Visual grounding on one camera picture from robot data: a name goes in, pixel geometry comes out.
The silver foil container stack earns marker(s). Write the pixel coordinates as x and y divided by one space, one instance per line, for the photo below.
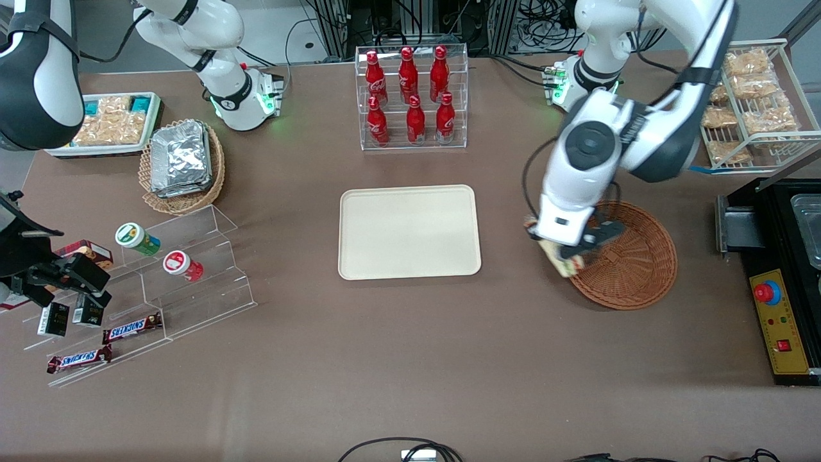
179 160

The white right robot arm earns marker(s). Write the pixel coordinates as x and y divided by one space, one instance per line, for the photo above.
224 32

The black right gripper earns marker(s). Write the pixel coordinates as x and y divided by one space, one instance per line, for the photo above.
19 246

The brown chocolate box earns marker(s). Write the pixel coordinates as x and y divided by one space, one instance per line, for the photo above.
90 250

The red cola bottle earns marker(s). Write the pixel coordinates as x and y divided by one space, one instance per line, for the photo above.
415 122
408 74
374 77
377 123
439 74
445 119

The brown round wicker basket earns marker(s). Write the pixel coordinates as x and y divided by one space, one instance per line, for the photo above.
635 276

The snickers chocolate bar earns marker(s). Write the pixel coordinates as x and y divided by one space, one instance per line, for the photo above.
131 328
78 359

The small black box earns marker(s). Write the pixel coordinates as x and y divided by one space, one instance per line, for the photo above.
88 314
53 321

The small grey device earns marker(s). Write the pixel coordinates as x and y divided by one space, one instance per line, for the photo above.
418 455

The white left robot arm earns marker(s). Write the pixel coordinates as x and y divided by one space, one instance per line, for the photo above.
587 144

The grey metal bracket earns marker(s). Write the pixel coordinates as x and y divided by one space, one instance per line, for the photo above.
737 231

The aluminium frame post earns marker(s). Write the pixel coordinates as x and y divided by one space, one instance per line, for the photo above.
503 25
333 25

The clear acrylic stepped shelf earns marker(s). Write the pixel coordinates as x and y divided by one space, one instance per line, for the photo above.
205 282

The clear acrylic bottle rack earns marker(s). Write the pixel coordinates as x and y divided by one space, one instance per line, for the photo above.
460 96

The white rectangular bin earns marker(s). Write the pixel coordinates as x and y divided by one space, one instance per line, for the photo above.
96 151

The black yellow control box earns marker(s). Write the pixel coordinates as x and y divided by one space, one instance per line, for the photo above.
776 237

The triangle sandwich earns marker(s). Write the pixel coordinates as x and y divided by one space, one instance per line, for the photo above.
567 269

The light oval wicker basket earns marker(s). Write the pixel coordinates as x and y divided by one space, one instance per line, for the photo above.
186 202

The red snack cup white lid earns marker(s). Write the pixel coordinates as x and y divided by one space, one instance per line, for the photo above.
189 269

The green snack cup white lid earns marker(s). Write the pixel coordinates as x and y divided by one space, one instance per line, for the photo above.
144 242

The packaged bread snack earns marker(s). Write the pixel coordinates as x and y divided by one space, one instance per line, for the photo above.
728 152
719 94
718 117
747 62
770 119
755 85

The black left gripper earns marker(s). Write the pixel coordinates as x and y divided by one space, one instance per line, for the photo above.
611 230

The snack bag teal label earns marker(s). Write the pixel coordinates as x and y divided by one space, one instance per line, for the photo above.
109 131
118 104

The cream plastic tray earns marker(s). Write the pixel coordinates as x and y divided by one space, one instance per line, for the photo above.
397 237

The yellow emergency stop panel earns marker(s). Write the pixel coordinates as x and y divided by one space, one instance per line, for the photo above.
786 327

